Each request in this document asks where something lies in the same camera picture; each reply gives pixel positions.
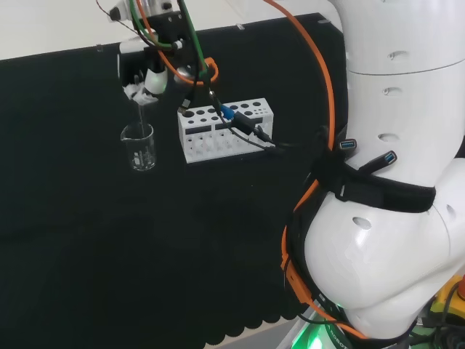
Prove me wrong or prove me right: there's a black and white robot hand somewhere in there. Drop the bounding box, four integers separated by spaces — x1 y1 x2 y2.
118 39 170 107

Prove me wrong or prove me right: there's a clear glass rod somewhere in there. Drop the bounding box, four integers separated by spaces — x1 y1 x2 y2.
137 103 147 140

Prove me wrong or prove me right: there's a white test tube rack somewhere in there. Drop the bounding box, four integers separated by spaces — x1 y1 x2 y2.
177 97 277 164

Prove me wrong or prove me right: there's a clear graduated glass beaker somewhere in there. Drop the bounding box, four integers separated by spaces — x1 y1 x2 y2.
120 123 158 172

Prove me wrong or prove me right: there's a black bench cloth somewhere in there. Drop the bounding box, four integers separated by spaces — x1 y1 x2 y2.
0 12 349 349

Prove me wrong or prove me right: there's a silver round wrist camera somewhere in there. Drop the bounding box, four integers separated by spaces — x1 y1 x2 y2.
174 65 195 84

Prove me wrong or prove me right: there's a green cable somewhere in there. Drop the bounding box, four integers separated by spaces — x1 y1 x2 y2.
129 0 211 73

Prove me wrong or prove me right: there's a black cable with blue plug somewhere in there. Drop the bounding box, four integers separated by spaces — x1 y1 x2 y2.
177 89 302 153

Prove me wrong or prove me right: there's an orange cable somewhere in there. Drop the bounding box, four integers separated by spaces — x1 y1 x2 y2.
136 0 368 341

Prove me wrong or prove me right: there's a black arm strap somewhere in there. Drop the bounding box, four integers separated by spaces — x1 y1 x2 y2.
314 125 437 214

